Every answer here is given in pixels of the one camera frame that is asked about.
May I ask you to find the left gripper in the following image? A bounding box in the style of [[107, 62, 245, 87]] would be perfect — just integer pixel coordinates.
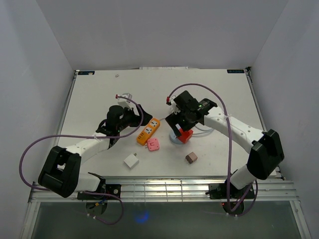
[[117, 105, 152, 132]]

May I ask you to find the red cube socket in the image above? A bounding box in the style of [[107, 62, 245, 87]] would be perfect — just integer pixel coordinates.
[[177, 128, 193, 144]]

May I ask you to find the orange power strip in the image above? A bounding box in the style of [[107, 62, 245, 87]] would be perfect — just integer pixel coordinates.
[[136, 118, 160, 146]]

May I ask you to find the blue round power socket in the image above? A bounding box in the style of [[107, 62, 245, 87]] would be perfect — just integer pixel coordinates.
[[169, 130, 184, 145]]

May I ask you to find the pink plug adapter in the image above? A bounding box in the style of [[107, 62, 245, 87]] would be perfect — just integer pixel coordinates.
[[145, 138, 160, 151]]

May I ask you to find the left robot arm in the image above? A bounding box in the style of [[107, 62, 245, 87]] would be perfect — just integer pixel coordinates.
[[38, 105, 153, 199]]

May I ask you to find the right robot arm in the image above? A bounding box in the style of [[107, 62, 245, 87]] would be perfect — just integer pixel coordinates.
[[165, 91, 284, 198]]

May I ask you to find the brown pink charger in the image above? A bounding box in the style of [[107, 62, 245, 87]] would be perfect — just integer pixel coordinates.
[[185, 152, 198, 164]]

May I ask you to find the white charger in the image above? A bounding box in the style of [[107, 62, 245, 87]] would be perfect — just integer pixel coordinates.
[[124, 153, 139, 169]]

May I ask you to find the left blue table label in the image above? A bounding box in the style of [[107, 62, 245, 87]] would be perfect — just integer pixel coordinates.
[[77, 71, 95, 75]]

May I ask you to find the blue table label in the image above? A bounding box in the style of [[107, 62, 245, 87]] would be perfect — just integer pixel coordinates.
[[77, 71, 95, 75], [227, 69, 245, 74]]

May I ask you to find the right blue table label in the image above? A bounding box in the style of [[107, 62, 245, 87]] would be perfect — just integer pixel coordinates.
[[227, 69, 245, 74]]

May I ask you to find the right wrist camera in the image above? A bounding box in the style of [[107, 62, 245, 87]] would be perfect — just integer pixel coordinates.
[[166, 95, 179, 114]]

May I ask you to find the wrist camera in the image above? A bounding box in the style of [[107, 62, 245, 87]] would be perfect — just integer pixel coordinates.
[[116, 93, 133, 110], [166, 95, 179, 114]]

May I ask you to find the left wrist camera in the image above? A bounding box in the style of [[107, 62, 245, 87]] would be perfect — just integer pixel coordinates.
[[116, 93, 133, 110]]

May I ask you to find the aluminium front rail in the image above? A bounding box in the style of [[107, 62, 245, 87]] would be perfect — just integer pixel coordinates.
[[28, 177, 300, 203]]

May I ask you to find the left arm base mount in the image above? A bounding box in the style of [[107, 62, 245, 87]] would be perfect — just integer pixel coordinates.
[[77, 184, 122, 200]]

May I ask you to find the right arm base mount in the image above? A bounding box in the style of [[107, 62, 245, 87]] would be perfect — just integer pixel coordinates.
[[205, 182, 255, 199]]

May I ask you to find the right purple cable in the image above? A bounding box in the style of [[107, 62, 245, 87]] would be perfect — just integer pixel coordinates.
[[167, 83, 259, 217]]

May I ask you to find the purple cable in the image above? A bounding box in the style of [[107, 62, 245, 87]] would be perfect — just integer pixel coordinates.
[[167, 83, 259, 217], [19, 97, 144, 225]]

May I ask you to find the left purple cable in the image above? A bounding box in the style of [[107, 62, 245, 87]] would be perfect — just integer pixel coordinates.
[[19, 97, 144, 225]]

